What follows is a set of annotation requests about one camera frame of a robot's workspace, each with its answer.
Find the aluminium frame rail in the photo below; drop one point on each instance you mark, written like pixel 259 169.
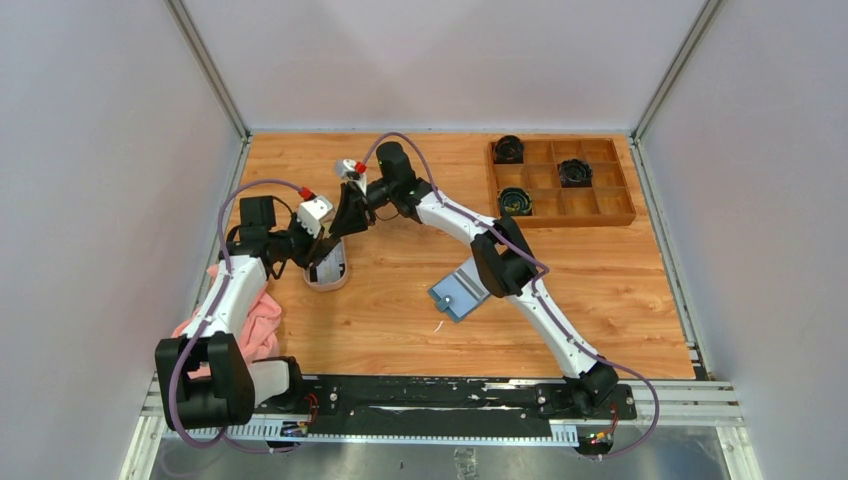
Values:
pixel 675 403

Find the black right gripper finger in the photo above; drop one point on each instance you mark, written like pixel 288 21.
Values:
pixel 351 198
pixel 352 217

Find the wooden compartment tray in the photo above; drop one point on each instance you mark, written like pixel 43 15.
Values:
pixel 559 183

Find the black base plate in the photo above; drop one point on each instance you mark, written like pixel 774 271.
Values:
pixel 441 407

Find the blue leather card holder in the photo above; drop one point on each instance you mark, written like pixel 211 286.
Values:
pixel 460 293

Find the pink cloth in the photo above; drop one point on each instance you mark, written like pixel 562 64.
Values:
pixel 258 338

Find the black rosette top left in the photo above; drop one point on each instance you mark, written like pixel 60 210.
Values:
pixel 508 150

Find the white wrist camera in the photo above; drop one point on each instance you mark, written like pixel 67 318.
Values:
pixel 312 214
pixel 351 171

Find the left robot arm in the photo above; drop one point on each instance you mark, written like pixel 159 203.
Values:
pixel 205 379

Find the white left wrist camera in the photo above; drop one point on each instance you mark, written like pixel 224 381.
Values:
pixel 312 214

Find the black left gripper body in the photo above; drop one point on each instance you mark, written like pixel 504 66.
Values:
pixel 295 244

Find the black rosette middle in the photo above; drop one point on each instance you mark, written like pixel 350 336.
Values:
pixel 575 173

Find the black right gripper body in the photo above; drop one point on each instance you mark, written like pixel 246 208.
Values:
pixel 378 194

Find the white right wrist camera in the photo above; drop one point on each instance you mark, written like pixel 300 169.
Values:
pixel 351 171

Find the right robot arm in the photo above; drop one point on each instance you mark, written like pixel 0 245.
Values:
pixel 504 263

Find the black blue rosette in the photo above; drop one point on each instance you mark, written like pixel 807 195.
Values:
pixel 515 201

